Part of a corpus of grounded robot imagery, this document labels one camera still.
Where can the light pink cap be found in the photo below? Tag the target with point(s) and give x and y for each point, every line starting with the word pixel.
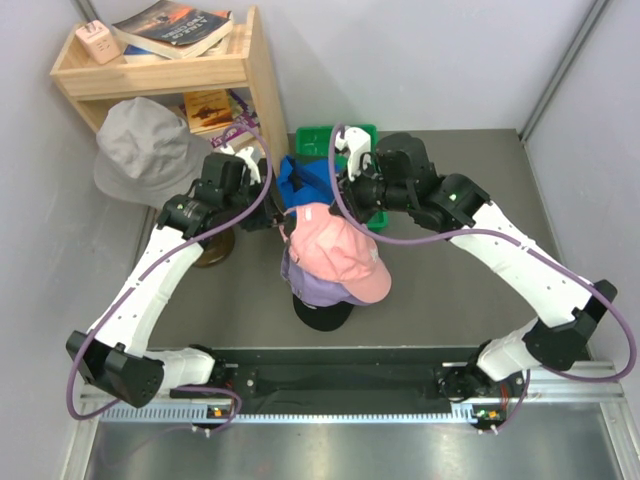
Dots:
pixel 328 247

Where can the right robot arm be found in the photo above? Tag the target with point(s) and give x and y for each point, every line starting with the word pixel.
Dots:
pixel 396 174

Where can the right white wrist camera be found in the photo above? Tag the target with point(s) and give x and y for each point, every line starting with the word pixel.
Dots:
pixel 355 144

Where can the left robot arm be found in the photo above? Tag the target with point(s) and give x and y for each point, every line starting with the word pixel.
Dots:
pixel 113 355

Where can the orange cover book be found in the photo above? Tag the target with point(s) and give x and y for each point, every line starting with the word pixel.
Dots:
pixel 207 110

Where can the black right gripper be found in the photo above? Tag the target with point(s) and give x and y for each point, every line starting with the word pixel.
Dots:
pixel 349 191

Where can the blue cap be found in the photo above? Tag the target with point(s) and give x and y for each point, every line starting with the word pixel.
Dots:
pixel 300 183

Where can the purple cover book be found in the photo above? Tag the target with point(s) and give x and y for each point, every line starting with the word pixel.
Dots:
pixel 243 112

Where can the blue book under stack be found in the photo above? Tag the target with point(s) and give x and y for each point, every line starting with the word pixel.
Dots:
pixel 134 55

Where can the wooden shelf unit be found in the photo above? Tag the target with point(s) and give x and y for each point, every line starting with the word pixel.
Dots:
pixel 92 89

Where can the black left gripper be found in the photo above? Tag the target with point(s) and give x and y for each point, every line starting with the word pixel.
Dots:
pixel 269 214

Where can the pink power adapter cube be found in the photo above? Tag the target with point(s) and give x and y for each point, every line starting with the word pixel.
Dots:
pixel 98 42

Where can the lavender baseball cap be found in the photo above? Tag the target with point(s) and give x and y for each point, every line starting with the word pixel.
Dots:
pixel 312 290

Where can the dark cover paperback book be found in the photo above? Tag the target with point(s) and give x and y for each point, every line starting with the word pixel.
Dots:
pixel 174 30

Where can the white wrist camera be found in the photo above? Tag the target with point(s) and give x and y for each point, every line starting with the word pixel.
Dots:
pixel 251 157
pixel 355 144

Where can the green plastic bin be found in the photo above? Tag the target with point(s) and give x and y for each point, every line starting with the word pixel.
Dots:
pixel 311 149

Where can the aluminium rail with cable duct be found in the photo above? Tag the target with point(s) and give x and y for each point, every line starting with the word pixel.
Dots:
pixel 483 413

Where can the grey bucket hat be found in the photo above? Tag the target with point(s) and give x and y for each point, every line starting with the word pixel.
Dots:
pixel 147 154

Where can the black baseball cap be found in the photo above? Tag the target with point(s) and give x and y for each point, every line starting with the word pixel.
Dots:
pixel 323 319

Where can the beige mannequin head stand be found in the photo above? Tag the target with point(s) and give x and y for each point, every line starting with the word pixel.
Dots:
pixel 217 250

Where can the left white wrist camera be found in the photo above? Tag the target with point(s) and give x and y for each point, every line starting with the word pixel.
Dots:
pixel 251 157

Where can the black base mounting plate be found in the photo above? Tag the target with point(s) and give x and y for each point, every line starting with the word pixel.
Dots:
pixel 424 372

